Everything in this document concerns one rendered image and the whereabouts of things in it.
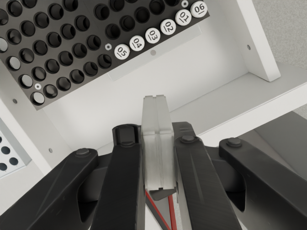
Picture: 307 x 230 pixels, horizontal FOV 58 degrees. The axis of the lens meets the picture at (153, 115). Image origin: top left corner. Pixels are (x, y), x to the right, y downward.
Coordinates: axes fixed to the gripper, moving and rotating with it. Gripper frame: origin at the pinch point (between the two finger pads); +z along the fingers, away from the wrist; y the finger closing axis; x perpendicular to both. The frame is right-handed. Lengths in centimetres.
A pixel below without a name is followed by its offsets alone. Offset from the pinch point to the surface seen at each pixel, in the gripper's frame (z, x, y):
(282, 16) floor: 100, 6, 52
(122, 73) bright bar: 14.9, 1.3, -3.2
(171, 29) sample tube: 8.5, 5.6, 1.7
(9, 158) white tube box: 20.3, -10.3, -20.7
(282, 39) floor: 100, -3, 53
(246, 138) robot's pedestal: 71, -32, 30
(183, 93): 16.1, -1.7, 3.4
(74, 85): 9.7, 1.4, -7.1
